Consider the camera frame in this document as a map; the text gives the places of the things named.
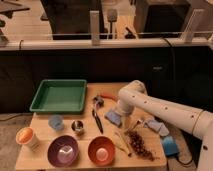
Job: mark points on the blue sponge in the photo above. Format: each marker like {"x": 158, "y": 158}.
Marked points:
{"x": 113, "y": 117}

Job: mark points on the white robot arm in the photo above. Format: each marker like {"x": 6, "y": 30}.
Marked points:
{"x": 194, "y": 121}

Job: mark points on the green plastic tray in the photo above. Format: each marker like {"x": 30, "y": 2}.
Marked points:
{"x": 60, "y": 96}

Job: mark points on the orange carrot toy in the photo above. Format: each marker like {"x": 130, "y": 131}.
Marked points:
{"x": 109, "y": 97}

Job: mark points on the metal spoon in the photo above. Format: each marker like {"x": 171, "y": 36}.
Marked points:
{"x": 131, "y": 128}

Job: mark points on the small metal cup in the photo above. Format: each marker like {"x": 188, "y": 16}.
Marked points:
{"x": 77, "y": 127}

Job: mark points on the white railing bar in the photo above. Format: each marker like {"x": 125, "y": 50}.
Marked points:
{"x": 103, "y": 44}

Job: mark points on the grey blue cloth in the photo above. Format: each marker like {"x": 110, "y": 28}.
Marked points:
{"x": 158, "y": 127}

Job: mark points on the blue plastic cup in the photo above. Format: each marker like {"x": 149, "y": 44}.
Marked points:
{"x": 56, "y": 122}

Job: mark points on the wooden chopsticks pair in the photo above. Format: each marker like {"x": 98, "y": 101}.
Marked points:
{"x": 121, "y": 144}

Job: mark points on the orange bowl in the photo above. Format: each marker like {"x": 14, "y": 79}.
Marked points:
{"x": 101, "y": 151}

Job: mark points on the bunch of dark grapes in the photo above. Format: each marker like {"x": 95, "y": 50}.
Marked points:
{"x": 137, "y": 144}

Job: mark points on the purple bowl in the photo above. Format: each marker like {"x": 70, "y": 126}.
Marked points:
{"x": 63, "y": 151}

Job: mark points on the blue box on floor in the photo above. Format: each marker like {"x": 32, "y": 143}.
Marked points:
{"x": 169, "y": 146}

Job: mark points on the orange and white cup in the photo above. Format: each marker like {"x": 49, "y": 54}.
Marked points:
{"x": 27, "y": 137}

